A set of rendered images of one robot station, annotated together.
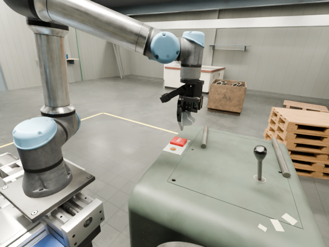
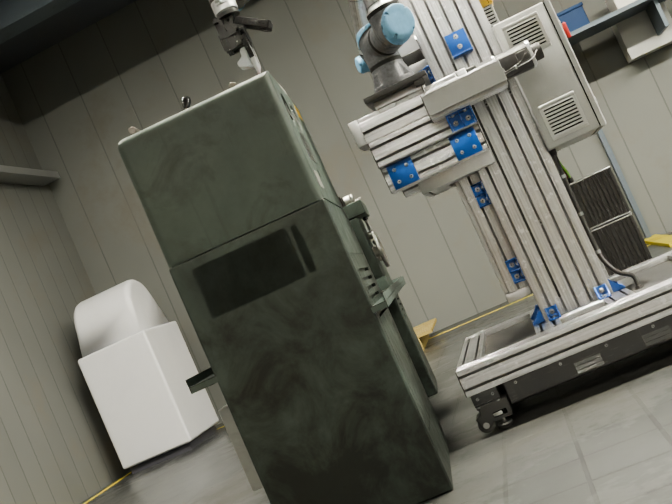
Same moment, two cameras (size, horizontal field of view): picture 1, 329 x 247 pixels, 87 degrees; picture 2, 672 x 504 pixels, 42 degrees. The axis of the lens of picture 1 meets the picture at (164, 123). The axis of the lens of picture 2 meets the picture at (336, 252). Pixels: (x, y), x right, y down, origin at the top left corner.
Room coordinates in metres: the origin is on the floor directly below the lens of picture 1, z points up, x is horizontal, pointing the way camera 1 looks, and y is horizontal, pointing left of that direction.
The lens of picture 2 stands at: (3.15, -0.91, 0.61)
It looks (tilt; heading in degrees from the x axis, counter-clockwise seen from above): 3 degrees up; 162
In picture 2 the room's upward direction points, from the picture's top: 24 degrees counter-clockwise
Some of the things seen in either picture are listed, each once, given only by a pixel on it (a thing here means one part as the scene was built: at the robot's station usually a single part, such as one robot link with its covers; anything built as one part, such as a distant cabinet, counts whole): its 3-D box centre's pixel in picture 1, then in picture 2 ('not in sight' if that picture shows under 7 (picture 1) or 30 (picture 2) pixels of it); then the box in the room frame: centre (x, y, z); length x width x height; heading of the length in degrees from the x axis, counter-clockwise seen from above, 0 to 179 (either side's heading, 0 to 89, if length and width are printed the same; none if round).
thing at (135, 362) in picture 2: not in sight; (142, 370); (-3.88, -0.43, 0.69); 0.70 x 0.59 x 1.38; 151
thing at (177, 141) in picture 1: (178, 142); not in sight; (0.67, -0.07, 1.26); 0.06 x 0.06 x 0.02; 66
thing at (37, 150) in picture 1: (39, 140); (377, 44); (0.51, 0.41, 1.33); 0.13 x 0.12 x 0.14; 3
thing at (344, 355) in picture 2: not in sight; (321, 364); (0.54, -0.23, 0.43); 0.60 x 0.48 x 0.86; 156
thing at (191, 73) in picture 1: (190, 73); (224, 7); (0.66, -0.09, 1.55); 0.08 x 0.08 x 0.05
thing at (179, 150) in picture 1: (176, 150); not in sight; (0.65, -0.06, 1.23); 0.13 x 0.08 x 0.06; 156
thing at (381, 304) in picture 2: not in sight; (329, 319); (-0.15, 0.05, 0.53); 2.10 x 0.60 x 0.02; 156
